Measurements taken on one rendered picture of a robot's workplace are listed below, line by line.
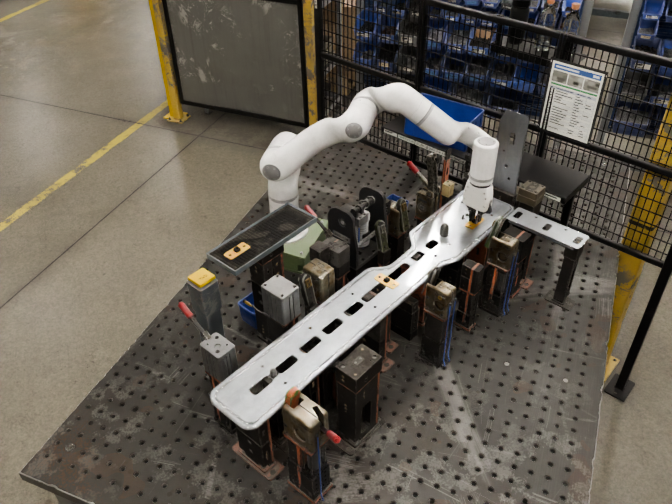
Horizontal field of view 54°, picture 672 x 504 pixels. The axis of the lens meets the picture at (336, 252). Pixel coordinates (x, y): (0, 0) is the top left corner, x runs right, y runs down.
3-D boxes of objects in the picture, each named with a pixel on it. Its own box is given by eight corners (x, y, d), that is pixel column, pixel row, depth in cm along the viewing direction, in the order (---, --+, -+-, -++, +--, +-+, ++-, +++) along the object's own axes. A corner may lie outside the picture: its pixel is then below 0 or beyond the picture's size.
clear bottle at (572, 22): (569, 60, 252) (580, 7, 239) (553, 55, 255) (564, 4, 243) (576, 55, 256) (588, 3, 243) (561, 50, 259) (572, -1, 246)
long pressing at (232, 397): (256, 441, 172) (256, 437, 171) (201, 396, 184) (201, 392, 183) (518, 209, 252) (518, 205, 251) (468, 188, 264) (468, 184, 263)
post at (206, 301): (219, 388, 222) (200, 292, 195) (204, 376, 226) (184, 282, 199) (235, 374, 227) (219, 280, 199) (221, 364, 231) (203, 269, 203)
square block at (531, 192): (521, 267, 269) (537, 194, 246) (504, 259, 273) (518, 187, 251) (530, 258, 274) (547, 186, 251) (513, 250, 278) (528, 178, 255)
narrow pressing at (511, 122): (514, 195, 257) (529, 117, 236) (488, 184, 263) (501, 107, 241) (515, 194, 257) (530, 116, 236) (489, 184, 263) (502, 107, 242)
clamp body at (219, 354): (231, 439, 206) (216, 363, 184) (208, 420, 212) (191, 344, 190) (253, 420, 212) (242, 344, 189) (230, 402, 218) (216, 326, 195)
